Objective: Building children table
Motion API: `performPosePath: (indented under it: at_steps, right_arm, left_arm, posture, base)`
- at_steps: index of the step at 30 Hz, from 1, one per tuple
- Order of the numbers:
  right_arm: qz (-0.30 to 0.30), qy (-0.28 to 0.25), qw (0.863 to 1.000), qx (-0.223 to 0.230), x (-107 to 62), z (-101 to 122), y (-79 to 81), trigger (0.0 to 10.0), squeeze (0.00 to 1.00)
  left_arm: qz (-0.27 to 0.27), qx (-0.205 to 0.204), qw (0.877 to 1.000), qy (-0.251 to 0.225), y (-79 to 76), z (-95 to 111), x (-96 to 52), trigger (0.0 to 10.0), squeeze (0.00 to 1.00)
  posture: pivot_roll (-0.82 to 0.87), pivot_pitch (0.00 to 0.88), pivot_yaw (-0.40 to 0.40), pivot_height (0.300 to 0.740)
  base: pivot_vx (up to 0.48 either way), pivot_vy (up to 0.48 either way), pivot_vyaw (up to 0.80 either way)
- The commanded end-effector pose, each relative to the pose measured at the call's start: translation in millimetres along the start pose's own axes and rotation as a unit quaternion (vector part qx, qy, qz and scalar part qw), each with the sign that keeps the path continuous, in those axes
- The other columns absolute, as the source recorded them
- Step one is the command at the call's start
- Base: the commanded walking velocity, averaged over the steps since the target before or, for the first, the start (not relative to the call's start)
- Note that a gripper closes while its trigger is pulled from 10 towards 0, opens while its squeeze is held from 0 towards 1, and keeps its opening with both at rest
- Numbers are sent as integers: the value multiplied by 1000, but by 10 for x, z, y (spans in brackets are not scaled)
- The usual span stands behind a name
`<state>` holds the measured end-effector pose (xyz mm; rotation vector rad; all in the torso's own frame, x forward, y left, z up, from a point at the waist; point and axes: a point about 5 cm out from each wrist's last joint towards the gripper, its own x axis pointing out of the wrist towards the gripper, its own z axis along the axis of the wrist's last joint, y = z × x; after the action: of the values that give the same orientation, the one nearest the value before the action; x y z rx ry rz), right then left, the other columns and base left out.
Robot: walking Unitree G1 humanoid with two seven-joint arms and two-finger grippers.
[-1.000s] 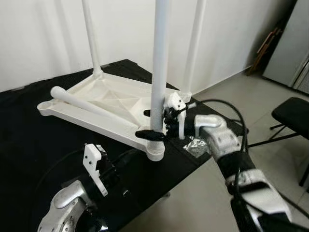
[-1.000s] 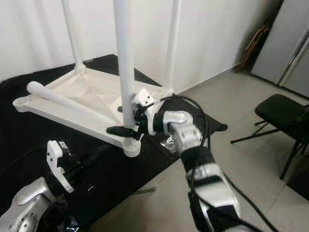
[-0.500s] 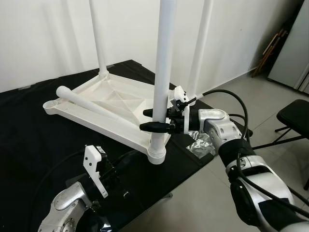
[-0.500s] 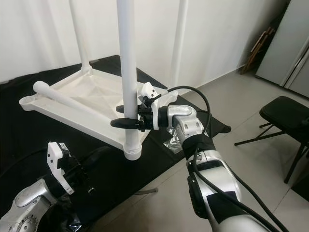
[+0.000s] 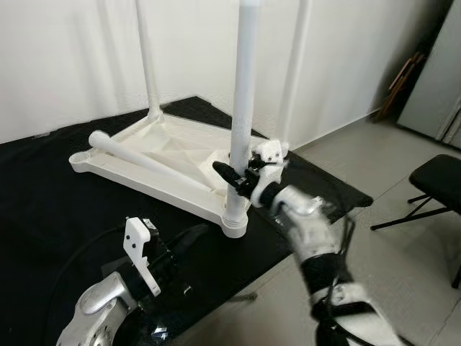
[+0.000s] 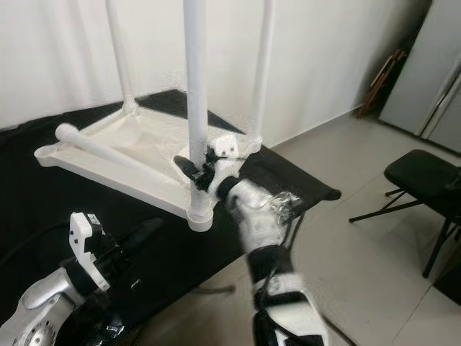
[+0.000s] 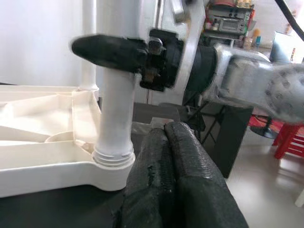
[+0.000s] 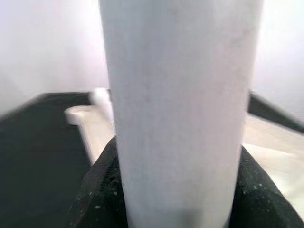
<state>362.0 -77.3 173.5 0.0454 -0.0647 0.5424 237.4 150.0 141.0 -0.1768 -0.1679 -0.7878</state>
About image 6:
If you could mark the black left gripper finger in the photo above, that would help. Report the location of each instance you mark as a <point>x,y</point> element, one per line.
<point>151,238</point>
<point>131,245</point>

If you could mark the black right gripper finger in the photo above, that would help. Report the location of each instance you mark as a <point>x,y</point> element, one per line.
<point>191,170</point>

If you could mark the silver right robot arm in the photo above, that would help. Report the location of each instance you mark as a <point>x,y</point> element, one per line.
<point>263,231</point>

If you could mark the white plastic table top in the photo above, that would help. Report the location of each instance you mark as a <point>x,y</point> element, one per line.
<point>137,148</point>

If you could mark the black tablecloth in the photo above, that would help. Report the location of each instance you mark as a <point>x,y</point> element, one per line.
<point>43,216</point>

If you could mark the black folding chair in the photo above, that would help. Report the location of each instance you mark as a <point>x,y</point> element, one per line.
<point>421,176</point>

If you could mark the grey door panel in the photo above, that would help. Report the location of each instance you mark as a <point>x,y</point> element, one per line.
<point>425,72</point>

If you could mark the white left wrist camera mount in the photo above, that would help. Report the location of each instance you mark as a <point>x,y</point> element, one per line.
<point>86,245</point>

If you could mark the brown folded wooden frame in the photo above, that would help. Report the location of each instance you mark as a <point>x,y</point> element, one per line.
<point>382,83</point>

